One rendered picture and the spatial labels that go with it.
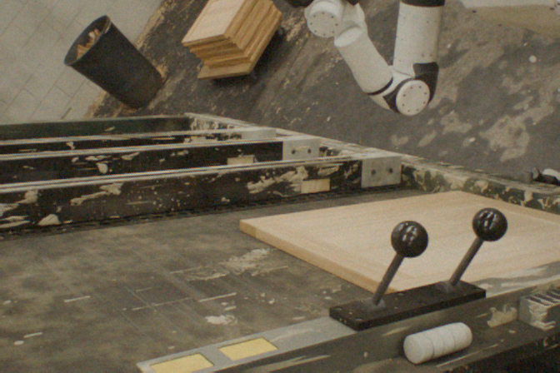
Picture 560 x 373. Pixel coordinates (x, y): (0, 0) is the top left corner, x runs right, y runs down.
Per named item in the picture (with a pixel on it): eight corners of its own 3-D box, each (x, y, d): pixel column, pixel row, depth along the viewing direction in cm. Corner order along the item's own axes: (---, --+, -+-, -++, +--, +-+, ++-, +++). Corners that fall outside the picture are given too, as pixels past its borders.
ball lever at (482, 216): (465, 304, 81) (521, 221, 74) (442, 310, 79) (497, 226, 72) (445, 280, 84) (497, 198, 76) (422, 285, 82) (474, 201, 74)
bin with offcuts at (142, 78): (177, 64, 560) (117, 9, 525) (145, 115, 542) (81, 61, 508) (147, 70, 600) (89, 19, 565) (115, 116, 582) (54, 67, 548)
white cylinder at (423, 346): (421, 368, 72) (473, 351, 76) (423, 341, 71) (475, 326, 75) (402, 357, 74) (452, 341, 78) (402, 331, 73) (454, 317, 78)
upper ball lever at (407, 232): (390, 324, 75) (442, 236, 67) (363, 331, 73) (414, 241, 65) (371, 298, 77) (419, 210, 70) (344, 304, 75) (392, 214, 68)
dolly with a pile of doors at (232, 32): (296, 24, 463) (257, -18, 441) (259, 85, 445) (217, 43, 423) (242, 36, 510) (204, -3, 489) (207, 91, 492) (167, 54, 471)
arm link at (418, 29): (412, 92, 158) (425, -5, 148) (443, 112, 147) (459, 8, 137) (367, 96, 154) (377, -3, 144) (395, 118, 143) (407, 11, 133)
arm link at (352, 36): (312, -18, 138) (344, 33, 145) (303, 7, 132) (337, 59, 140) (339, -30, 135) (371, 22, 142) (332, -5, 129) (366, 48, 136)
